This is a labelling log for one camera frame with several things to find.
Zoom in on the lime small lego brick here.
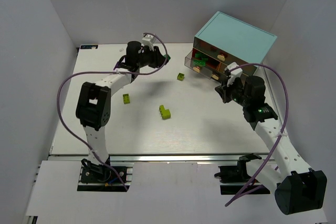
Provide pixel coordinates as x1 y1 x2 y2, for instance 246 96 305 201
177 73 185 81

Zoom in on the transparent drawer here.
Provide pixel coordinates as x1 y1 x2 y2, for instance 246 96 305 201
184 50 221 81
193 37 262 71

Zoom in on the green long lego brick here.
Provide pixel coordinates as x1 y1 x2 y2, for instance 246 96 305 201
192 60 206 68

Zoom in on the lime L-shaped lego brick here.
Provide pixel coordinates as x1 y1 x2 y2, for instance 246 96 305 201
159 105 171 120

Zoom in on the green lego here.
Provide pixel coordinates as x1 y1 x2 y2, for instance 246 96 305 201
195 52 208 61

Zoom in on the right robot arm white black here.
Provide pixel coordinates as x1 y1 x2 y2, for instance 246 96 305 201
215 76 327 215

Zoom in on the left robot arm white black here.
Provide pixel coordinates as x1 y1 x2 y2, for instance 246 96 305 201
76 38 170 165

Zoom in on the lime rectangular lego brick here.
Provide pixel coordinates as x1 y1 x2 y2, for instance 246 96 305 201
122 93 130 104

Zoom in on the teal drawer cabinet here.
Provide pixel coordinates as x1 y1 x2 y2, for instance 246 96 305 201
194 12 277 82

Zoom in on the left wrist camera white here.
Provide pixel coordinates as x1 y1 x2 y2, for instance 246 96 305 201
142 34 156 51

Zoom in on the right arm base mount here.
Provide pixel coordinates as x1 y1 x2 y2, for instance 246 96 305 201
214 154 262 195

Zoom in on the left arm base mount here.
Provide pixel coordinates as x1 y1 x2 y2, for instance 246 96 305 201
77 158 132 192

